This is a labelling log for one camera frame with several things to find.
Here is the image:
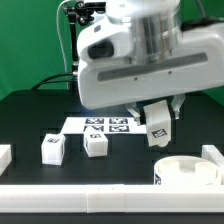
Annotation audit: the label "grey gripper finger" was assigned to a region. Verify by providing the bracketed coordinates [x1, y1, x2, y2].
[126, 102, 145, 126]
[171, 94, 185, 119]

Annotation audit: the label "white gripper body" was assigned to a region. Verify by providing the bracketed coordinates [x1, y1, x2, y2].
[77, 18, 224, 109]

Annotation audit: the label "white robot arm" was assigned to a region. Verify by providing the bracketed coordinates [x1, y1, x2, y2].
[77, 0, 224, 109]

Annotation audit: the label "white marker sheet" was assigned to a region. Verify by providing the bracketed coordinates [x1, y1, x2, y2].
[61, 117, 146, 134]

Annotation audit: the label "black cables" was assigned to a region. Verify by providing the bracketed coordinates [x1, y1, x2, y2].
[31, 72, 81, 91]

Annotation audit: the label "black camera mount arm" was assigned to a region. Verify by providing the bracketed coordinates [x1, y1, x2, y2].
[63, 0, 106, 80]

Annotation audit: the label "white cable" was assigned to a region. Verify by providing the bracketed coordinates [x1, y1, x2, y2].
[55, 0, 72, 74]

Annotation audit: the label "white front rail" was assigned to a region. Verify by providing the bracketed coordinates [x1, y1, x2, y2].
[0, 185, 224, 213]

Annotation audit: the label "white left rail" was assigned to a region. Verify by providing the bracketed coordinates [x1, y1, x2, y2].
[0, 144, 12, 176]

